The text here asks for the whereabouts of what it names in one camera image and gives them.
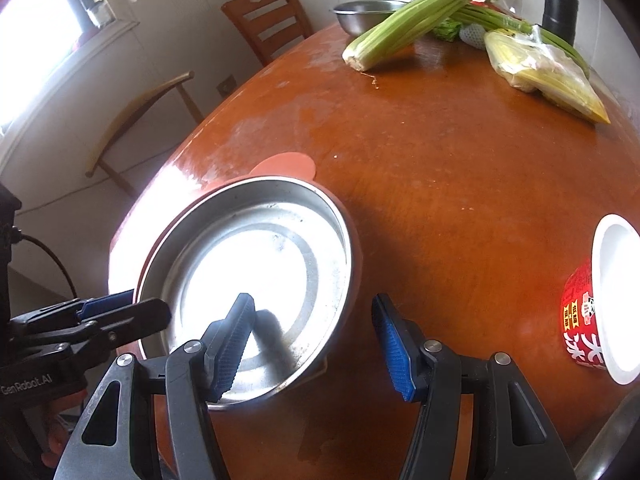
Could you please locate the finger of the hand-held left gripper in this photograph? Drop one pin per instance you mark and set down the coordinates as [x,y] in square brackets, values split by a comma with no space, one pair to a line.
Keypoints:
[105,304]
[135,316]

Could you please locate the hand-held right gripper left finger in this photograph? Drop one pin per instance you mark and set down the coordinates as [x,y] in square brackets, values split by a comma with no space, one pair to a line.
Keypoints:
[230,351]

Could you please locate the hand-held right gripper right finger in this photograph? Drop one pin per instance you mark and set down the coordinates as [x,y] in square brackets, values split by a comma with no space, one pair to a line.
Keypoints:
[395,351]

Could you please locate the steel pan plate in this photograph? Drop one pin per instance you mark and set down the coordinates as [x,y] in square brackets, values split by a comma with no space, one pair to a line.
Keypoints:
[260,240]

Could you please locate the orange bear-shaped plate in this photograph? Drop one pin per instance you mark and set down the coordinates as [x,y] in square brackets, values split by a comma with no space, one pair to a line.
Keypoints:
[285,165]

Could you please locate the red paper bowl large lettering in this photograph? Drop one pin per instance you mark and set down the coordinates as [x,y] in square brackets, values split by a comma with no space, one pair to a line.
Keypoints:
[615,285]

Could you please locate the large steel bowl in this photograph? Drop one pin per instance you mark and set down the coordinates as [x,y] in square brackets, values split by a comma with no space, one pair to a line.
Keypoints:
[610,450]

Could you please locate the light wooden armchair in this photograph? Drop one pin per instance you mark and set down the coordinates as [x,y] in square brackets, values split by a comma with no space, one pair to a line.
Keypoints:
[135,110]

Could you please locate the window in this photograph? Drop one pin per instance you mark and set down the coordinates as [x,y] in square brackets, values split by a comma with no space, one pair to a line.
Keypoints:
[45,35]

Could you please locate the plastic bag of yellow food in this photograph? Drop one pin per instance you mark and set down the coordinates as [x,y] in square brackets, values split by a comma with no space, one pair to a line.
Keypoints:
[550,75]

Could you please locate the long celery bunch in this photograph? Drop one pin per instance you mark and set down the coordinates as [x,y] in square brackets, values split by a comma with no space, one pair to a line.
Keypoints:
[400,30]

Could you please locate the fruit in white foam net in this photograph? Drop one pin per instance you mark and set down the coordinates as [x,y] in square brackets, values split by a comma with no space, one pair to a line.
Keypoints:
[472,37]

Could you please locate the leafy green vegetable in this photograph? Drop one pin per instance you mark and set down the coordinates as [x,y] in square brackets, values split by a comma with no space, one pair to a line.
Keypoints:
[445,30]

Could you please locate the brown slatted wooden chair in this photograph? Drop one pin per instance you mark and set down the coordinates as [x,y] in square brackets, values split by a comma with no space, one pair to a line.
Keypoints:
[270,15]

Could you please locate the small steel bowl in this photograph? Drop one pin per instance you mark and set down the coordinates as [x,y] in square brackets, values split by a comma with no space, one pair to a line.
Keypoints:
[365,15]

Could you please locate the black thermos bottle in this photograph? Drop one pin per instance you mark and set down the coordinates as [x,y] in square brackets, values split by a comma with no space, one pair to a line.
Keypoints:
[560,10]

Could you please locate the low wall socket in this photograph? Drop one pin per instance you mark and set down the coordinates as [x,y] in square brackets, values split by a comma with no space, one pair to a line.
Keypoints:
[227,85]

